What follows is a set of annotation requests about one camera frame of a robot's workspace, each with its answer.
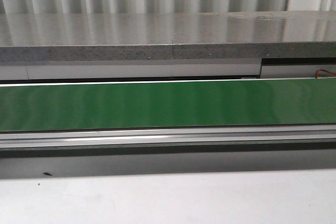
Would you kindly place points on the grey stone counter slab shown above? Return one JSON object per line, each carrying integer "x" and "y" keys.
{"x": 135, "y": 37}

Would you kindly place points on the green conveyor belt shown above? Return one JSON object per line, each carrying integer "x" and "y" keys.
{"x": 126, "y": 105}

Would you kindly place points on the aluminium conveyor front rail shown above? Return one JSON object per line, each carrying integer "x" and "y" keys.
{"x": 172, "y": 136}

